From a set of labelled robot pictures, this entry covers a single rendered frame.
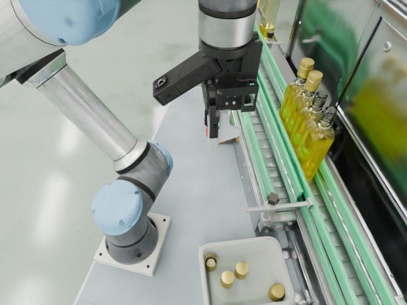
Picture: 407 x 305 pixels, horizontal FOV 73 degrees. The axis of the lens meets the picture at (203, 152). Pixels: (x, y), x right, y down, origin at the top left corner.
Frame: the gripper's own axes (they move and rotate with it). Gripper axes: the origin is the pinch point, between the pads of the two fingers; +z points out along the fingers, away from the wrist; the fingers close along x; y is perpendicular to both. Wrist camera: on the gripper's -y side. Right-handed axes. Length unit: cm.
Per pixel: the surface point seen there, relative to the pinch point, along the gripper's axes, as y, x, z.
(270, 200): 14.0, -6.9, 17.1
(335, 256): 25.9, -19.9, 21.5
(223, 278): 2.3, -17.7, 36.6
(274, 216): 18.0, -5.5, 29.5
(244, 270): 8.2, -16.3, 36.5
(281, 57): 43, 71, 30
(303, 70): 29.1, 23.7, 3.7
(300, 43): 46, 62, 19
